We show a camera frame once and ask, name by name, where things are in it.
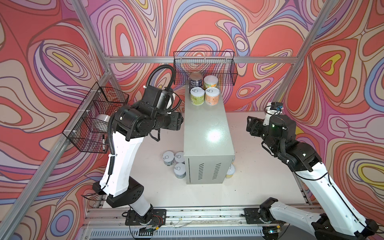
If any green label can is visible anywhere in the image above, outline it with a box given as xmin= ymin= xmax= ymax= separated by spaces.
xmin=190 ymin=87 xmax=205 ymax=106

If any white lid can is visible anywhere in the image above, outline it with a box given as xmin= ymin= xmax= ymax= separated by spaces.
xmin=174 ymin=163 xmax=186 ymax=179
xmin=175 ymin=152 xmax=185 ymax=164
xmin=163 ymin=151 xmax=175 ymax=166

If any dark blue tomato can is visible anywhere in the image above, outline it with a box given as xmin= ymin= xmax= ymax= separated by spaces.
xmin=188 ymin=72 xmax=203 ymax=90

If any orange peach can large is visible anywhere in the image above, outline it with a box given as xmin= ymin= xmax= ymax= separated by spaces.
xmin=203 ymin=75 xmax=219 ymax=90

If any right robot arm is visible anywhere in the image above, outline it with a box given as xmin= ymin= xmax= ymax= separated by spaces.
xmin=246 ymin=115 xmax=379 ymax=240

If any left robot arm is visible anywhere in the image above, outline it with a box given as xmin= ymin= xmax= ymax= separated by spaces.
xmin=93 ymin=65 xmax=184 ymax=221

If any grey metal cabinet counter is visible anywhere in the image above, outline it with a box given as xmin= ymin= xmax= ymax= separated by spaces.
xmin=183 ymin=93 xmax=235 ymax=185

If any silver tape roll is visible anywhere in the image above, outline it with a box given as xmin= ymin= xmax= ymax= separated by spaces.
xmin=96 ymin=114 xmax=110 ymax=123

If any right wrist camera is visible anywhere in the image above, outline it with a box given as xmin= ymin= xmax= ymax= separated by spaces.
xmin=270 ymin=102 xmax=283 ymax=112

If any black wire basket back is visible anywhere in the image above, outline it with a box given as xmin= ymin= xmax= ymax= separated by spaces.
xmin=174 ymin=50 xmax=238 ymax=86

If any black wire basket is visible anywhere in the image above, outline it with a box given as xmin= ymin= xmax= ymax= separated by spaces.
xmin=63 ymin=83 xmax=129 ymax=154
xmin=174 ymin=50 xmax=238 ymax=86

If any black wire basket left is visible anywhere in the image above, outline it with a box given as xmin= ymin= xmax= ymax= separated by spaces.
xmin=63 ymin=83 xmax=129 ymax=154

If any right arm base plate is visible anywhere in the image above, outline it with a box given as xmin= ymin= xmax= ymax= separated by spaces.
xmin=242 ymin=208 xmax=285 ymax=225

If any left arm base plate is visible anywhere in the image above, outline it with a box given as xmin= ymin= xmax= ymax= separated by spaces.
xmin=122 ymin=209 xmax=167 ymax=227

